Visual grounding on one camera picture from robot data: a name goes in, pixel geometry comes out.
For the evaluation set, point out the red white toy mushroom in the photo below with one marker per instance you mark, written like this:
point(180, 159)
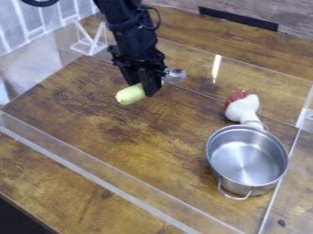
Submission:
point(240, 107)

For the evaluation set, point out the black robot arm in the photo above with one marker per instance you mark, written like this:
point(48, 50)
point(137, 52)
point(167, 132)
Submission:
point(123, 8)

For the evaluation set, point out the stainless steel pot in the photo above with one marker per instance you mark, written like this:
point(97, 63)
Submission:
point(247, 160)

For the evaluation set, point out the clear acrylic triangle bracket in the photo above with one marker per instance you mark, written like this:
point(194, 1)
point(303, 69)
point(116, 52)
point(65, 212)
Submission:
point(89, 45)

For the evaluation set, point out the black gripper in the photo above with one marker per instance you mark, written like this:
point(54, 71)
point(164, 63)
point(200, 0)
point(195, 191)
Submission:
point(135, 54)

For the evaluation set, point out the clear acrylic front barrier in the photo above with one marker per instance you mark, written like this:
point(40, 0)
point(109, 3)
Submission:
point(161, 205)

